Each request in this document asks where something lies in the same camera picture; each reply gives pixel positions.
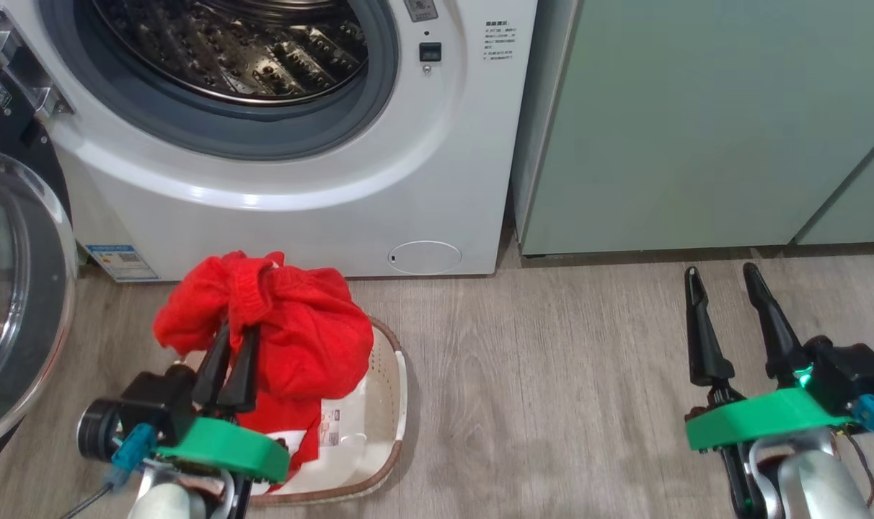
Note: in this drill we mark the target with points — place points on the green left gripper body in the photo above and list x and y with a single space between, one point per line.
228 447

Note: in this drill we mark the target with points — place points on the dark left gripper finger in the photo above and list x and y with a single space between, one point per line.
242 382
212 375

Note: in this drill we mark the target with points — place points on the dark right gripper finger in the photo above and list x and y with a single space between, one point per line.
705 346
779 346

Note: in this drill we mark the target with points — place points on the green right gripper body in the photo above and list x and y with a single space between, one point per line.
761 418

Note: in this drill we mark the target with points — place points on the red and white garment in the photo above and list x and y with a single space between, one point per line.
307 339

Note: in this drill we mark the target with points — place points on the black glass washing machine door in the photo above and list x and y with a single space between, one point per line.
40 303

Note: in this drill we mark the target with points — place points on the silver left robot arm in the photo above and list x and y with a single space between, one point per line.
166 504

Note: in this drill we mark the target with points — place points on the printed basket label sticker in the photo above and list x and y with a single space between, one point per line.
332 429

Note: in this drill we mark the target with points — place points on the cream perforated laundry basket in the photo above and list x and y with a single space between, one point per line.
386 425

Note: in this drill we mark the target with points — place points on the grey rubber door gasket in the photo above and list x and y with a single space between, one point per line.
213 130

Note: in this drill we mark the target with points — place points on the white front-load washing machine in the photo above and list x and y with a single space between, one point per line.
422 180

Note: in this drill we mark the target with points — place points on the steel washing machine drum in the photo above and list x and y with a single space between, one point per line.
249 50

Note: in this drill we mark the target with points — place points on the metal door hinge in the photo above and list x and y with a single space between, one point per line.
26 72

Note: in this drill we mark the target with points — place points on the black door latch slot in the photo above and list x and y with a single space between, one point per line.
430 52

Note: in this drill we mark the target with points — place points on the blue energy label sticker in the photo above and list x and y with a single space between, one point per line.
123 262

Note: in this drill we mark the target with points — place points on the pale green cabinet front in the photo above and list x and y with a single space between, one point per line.
862 209
682 122

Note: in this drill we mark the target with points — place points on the round white filter cover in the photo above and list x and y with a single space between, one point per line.
424 257

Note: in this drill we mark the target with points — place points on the small printed text label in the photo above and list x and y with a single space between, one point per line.
500 42

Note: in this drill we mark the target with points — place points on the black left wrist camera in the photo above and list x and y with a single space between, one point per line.
148 411

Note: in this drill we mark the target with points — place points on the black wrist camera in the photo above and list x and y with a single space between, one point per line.
148 411
852 371

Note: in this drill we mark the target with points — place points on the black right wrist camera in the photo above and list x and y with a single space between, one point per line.
852 371

